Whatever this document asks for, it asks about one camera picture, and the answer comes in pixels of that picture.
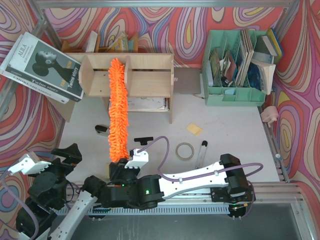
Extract white black stapler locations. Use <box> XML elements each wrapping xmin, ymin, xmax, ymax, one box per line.
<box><xmin>94</xmin><ymin>125</ymin><xmax>110</xmax><ymax>137</ymax></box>

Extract orange chenille duster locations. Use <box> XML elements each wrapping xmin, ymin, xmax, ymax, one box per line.
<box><xmin>108</xmin><ymin>58</ymin><xmax>129</xmax><ymax>163</ymax></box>

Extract clear tape roll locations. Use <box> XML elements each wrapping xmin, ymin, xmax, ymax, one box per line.
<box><xmin>175</xmin><ymin>142</ymin><xmax>195</xmax><ymax>161</ymax></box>

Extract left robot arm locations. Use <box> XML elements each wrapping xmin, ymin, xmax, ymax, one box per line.
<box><xmin>15</xmin><ymin>143</ymin><xmax>104</xmax><ymax>240</ymax></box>

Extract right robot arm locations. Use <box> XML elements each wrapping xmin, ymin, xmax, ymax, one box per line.
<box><xmin>98</xmin><ymin>153</ymin><xmax>252</xmax><ymax>211</ymax></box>

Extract wooden bookshelf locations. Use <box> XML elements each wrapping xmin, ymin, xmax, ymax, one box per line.
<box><xmin>61</xmin><ymin>52</ymin><xmax>175</xmax><ymax>125</ymax></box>

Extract black binder clip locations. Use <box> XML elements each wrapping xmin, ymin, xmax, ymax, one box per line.
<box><xmin>133</xmin><ymin>136</ymin><xmax>154</xmax><ymax>146</ymax></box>

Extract spiral notebook under shelf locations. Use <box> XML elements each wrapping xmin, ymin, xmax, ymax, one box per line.
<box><xmin>108</xmin><ymin>96</ymin><xmax>171</xmax><ymax>113</ymax></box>

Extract yellow sticky note pad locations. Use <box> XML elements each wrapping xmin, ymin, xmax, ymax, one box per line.
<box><xmin>186</xmin><ymin>123</ymin><xmax>203</xmax><ymax>137</ymax></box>

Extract Twins story magazine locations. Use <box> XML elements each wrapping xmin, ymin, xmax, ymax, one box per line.
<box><xmin>0</xmin><ymin>32</ymin><xmax>84</xmax><ymax>104</ymax></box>

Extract pencil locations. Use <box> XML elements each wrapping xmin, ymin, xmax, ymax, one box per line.
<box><xmin>193</xmin><ymin>94</ymin><xmax>205</xmax><ymax>99</ymax></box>

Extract grey laptop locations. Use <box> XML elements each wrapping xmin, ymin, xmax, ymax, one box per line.
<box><xmin>173</xmin><ymin>67</ymin><xmax>201</xmax><ymax>95</ymax></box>

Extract green plastic file organizer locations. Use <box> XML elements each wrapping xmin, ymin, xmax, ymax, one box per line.
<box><xmin>201</xmin><ymin>28</ymin><xmax>266</xmax><ymax>107</ymax></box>

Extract pink piggy figure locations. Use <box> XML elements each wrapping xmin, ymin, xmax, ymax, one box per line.
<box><xmin>260</xmin><ymin>105</ymin><xmax>279</xmax><ymax>128</ymax></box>

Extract open book in organizer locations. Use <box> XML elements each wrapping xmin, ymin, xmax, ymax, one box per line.
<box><xmin>251</xmin><ymin>58</ymin><xmax>276</xmax><ymax>95</ymax></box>

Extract blue yellow book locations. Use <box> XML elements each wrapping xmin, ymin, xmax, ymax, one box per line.
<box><xmin>254</xmin><ymin>28</ymin><xmax>283</xmax><ymax>64</ymax></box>

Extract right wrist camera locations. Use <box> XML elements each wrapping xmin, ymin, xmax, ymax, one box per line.
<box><xmin>124</xmin><ymin>148</ymin><xmax>149</xmax><ymax>169</ymax></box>

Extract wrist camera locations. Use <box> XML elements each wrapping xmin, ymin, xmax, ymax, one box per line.
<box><xmin>8</xmin><ymin>152</ymin><xmax>52</xmax><ymax>175</ymax></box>
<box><xmin>124</xmin><ymin>148</ymin><xmax>149</xmax><ymax>169</ymax></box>

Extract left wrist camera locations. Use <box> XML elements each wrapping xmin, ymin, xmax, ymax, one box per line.
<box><xmin>8</xmin><ymin>152</ymin><xmax>52</xmax><ymax>175</ymax></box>

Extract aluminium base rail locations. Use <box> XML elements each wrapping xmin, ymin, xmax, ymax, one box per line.
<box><xmin>32</xmin><ymin>184</ymin><xmax>305</xmax><ymax>207</ymax></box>

